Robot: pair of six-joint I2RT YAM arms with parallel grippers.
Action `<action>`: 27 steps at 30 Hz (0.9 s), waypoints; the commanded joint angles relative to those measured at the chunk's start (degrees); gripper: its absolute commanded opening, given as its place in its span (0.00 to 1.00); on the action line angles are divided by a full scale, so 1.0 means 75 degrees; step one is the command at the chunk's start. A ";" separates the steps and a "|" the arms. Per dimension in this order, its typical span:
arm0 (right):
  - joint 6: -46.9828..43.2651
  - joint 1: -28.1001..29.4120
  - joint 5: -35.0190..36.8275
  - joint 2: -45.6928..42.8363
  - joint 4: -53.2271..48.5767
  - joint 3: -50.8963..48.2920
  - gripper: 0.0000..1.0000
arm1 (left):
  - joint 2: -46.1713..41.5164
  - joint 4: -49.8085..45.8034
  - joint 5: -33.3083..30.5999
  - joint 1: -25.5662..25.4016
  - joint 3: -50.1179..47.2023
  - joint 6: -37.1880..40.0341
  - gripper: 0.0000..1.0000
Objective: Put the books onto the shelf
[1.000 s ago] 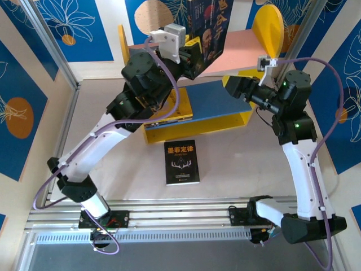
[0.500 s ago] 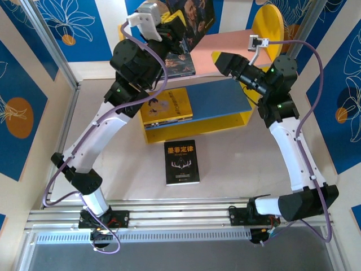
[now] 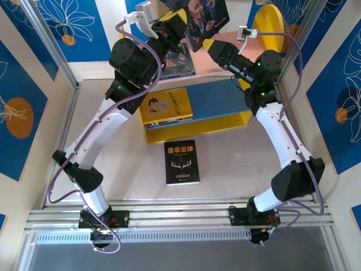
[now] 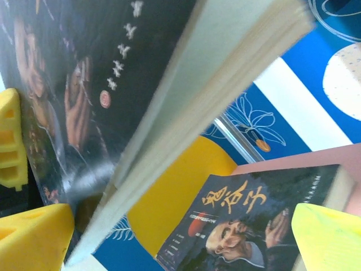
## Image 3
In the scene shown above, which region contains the dark old man book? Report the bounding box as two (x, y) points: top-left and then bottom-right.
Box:
(166, 0), (231, 53)
(162, 43), (197, 79)

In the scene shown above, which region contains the yellow cartoon boy book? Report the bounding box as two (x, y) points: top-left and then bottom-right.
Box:
(140, 87), (194, 126)

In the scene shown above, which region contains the black antler cover book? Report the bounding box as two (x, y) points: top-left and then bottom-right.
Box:
(164, 139), (200, 186)

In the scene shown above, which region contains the yellow pink blue bookshelf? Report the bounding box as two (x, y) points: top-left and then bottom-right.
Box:
(117, 4), (284, 145)

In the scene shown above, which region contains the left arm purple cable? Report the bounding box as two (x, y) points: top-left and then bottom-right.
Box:
(45, 17), (164, 255)

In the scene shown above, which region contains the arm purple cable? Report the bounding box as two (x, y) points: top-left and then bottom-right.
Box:
(256, 31), (324, 246)
(45, 17), (164, 255)

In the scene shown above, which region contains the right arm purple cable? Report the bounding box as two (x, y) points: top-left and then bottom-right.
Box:
(256, 31), (324, 246)

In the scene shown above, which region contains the aluminium frame post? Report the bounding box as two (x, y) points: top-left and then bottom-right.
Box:
(19, 0), (82, 91)
(272, 0), (329, 85)

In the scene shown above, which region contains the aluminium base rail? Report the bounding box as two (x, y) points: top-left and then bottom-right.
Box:
(24, 197), (337, 235)

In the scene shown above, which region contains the slotted grey cable duct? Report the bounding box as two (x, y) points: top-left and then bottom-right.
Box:
(36, 227), (252, 244)

